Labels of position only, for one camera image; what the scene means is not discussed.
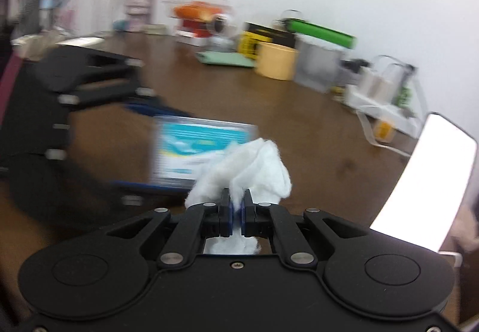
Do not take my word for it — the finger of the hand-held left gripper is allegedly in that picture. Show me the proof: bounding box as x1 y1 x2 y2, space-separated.
58 50 196 119
47 148 192 214

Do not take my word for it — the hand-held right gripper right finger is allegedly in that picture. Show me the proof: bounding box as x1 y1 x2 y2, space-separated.
241 188 370 269

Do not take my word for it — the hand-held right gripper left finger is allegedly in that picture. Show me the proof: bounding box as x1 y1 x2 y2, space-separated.
106 188 236 269

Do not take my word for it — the white tissue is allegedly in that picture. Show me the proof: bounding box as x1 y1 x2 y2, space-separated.
183 138 292 255

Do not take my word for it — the clear plastic floss pick container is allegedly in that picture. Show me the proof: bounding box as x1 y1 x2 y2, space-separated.
150 116 260 189

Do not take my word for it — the clear tall container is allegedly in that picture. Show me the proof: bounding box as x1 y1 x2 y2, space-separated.
92 0 124 36

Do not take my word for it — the green folded cloth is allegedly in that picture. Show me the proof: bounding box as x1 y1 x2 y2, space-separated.
196 50 257 69

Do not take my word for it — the red and white box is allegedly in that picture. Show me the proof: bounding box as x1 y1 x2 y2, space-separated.
175 18 215 47

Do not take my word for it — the white flower vase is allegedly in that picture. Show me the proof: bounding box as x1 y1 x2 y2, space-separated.
123 0 155 32

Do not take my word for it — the clear clamshell with orange food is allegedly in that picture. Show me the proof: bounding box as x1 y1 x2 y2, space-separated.
163 0 234 25

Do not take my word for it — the black and yellow box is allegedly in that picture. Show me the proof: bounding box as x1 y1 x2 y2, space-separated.
239 22 296 58

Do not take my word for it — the pale blue bottle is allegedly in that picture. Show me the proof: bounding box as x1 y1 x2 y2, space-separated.
37 0 70 32

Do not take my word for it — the yellow cup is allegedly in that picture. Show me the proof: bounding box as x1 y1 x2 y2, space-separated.
255 41 300 81

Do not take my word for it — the small yellow object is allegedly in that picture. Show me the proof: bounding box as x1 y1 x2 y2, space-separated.
374 120 396 143

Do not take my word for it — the clear plastic storage box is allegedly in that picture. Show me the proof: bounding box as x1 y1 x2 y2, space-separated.
294 35 347 94

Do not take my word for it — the white power strip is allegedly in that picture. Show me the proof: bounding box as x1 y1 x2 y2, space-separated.
344 87 424 139

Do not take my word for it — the white usb charger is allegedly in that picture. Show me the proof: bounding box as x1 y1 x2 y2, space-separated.
358 66 379 98
375 72 398 101

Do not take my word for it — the green rectangular case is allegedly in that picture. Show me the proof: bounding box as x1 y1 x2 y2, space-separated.
286 18 357 50

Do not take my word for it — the white flat tablet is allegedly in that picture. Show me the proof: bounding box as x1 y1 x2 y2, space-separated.
369 112 479 254

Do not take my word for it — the black and white coiled cable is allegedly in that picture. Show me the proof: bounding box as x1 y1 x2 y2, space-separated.
275 10 304 31

